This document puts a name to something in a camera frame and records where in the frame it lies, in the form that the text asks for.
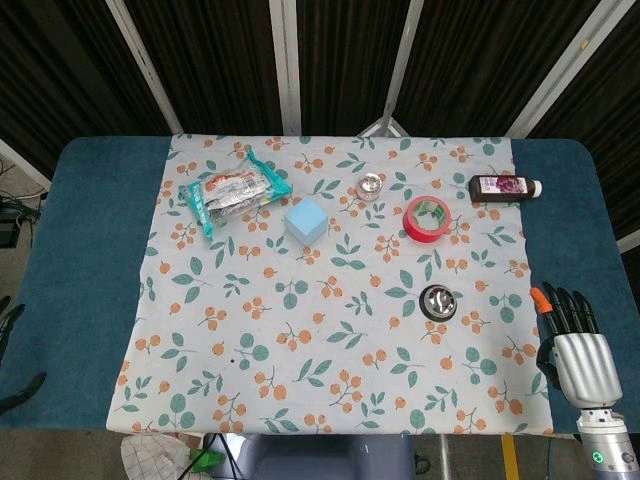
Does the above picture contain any blue table cover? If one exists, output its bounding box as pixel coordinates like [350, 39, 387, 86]
[0, 135, 640, 437]

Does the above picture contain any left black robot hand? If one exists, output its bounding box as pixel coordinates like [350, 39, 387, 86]
[0, 295, 48, 416]

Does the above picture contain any light blue foam cube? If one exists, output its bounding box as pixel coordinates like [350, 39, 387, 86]
[284, 196, 330, 247]

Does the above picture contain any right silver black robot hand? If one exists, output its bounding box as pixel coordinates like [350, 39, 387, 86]
[530, 281, 624, 407]

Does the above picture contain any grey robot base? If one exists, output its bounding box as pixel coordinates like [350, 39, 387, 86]
[201, 432, 418, 480]

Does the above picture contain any red tape roll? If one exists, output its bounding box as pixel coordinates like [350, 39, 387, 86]
[403, 195, 453, 242]

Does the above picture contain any black cables bundle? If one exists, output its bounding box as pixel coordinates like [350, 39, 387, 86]
[0, 154, 49, 249]

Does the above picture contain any teal snack packet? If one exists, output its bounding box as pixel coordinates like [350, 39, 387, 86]
[178, 145, 294, 240]

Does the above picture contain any dark brown medicine bottle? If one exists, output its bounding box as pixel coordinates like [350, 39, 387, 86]
[467, 173, 544, 204]

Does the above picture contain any green plastic object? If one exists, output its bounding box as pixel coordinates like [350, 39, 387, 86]
[192, 448, 224, 472]

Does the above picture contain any white folding screen frame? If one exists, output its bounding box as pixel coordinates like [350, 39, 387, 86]
[104, 0, 640, 254]

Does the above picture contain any small clear glass jar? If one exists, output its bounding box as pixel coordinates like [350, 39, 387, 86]
[356, 173, 384, 202]

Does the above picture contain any white checked cloth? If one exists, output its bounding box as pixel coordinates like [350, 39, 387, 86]
[121, 432, 190, 480]

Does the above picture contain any floral patterned tablecloth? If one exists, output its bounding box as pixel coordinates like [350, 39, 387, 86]
[105, 130, 556, 437]

